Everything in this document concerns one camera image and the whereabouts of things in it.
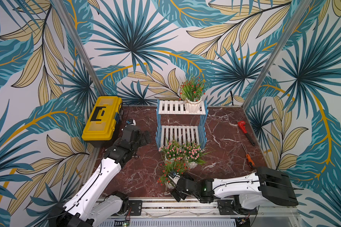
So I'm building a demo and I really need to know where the pink flower pot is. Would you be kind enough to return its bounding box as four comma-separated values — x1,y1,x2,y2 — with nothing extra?
181,142,208,169
159,140,185,166

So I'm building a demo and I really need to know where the red flower pot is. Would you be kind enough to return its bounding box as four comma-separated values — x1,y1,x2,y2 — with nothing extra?
157,160,188,189
180,76,208,113

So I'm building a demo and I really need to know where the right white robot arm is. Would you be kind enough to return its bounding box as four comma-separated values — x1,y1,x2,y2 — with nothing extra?
166,166,298,215

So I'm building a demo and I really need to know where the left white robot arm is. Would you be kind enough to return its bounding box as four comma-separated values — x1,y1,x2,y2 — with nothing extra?
48,124,151,227

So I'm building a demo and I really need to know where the blue white wooden rack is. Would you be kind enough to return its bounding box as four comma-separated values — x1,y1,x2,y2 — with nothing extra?
155,100,208,148

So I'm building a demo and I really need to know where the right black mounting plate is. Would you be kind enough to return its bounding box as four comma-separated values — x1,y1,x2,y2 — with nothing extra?
217,200,257,216

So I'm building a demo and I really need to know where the black mounting plate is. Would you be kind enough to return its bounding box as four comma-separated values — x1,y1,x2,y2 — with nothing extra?
111,200,143,217
217,200,257,216

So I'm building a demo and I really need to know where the yellow black toolbox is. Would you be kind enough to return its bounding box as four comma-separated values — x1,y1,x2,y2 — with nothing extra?
81,96,123,148

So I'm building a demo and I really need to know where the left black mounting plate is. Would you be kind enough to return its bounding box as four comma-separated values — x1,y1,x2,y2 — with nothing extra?
111,200,143,217

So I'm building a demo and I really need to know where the red pipe wrench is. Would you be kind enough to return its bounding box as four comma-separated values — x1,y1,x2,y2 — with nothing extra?
237,121,256,147

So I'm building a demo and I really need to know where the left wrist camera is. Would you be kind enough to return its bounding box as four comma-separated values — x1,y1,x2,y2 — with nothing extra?
126,119,136,125

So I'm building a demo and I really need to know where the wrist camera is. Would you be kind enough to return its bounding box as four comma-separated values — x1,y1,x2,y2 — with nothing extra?
168,170,180,180
126,119,136,125

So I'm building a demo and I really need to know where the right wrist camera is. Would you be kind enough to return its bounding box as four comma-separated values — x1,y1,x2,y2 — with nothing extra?
168,170,180,180

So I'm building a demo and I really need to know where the white perforated cable tray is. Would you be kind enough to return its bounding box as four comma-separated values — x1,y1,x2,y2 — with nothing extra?
99,218,236,227

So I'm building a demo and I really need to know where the orange handled screwdriver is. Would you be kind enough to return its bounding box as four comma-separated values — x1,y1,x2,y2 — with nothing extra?
241,143,256,169

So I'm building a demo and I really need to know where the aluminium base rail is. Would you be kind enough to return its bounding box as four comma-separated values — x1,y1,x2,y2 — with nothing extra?
56,197,299,220

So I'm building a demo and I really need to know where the left aluminium corner post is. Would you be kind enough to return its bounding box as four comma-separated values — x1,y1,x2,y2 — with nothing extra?
52,0,106,96

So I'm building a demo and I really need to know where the aluminium corner post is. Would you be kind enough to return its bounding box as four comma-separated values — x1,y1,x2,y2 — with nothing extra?
242,0,312,111
52,0,106,96

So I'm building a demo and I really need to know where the right aluminium corner post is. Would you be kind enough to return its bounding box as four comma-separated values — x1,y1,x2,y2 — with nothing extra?
242,0,312,111

